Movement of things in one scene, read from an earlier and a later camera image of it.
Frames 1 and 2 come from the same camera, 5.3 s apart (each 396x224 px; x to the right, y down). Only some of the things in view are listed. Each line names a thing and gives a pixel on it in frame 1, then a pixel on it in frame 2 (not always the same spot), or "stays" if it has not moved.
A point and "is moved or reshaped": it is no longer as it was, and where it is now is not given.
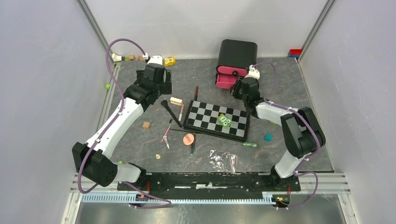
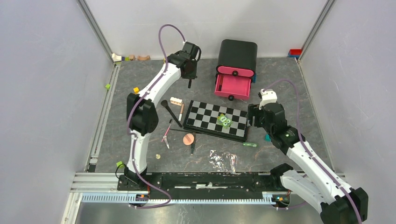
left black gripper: [166, 87] to [193, 76]
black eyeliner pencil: [193, 145] stays
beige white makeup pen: [181, 112] stays
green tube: [250, 144] stays
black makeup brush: [164, 102] stays
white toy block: [116, 58] stays
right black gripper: [234, 91] to [257, 111]
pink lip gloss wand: [165, 137] stays
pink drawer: [226, 81] is moved or reshaped
